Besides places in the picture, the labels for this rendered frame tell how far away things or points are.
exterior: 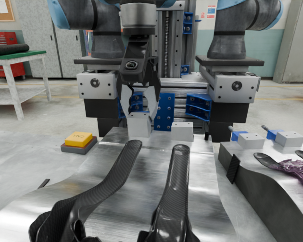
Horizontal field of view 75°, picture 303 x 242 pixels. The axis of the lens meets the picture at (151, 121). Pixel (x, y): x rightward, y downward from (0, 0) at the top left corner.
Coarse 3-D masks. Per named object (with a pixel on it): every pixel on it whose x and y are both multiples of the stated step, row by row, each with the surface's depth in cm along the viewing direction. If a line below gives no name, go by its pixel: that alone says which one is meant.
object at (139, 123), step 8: (136, 112) 50; (144, 112) 50; (128, 120) 47; (136, 120) 47; (144, 120) 47; (128, 128) 48; (136, 128) 48; (144, 128) 48; (136, 136) 49; (144, 136) 49
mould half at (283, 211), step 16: (224, 144) 52; (272, 144) 52; (224, 160) 52; (240, 160) 45; (256, 160) 45; (240, 176) 44; (256, 176) 38; (272, 176) 34; (288, 176) 34; (256, 192) 38; (272, 192) 34; (288, 192) 31; (256, 208) 38; (272, 208) 34; (288, 208) 30; (272, 224) 34; (288, 224) 31; (288, 240) 31
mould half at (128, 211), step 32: (96, 160) 40; (160, 160) 40; (192, 160) 40; (32, 192) 27; (64, 192) 28; (128, 192) 30; (160, 192) 31; (192, 192) 32; (0, 224) 21; (96, 224) 21; (128, 224) 21; (192, 224) 21; (224, 224) 22
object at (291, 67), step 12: (300, 0) 442; (300, 12) 445; (288, 24) 482; (300, 24) 454; (288, 36) 482; (300, 36) 463; (288, 48) 481; (300, 48) 473; (288, 60) 485; (300, 60) 484; (276, 72) 529; (288, 72) 496; (300, 72) 494; (288, 84) 509; (300, 84) 508
